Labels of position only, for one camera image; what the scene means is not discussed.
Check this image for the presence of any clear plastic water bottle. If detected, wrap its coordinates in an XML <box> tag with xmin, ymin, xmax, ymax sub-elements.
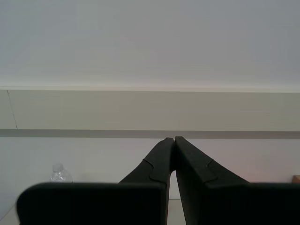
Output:
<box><xmin>50</xmin><ymin>163</ymin><xmax>74</xmax><ymax>184</ymax></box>

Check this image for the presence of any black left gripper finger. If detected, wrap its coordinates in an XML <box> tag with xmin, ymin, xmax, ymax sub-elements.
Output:
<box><xmin>16</xmin><ymin>137</ymin><xmax>174</xmax><ymax>225</ymax></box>
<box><xmin>174</xmin><ymin>136</ymin><xmax>300</xmax><ymax>225</ymax></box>

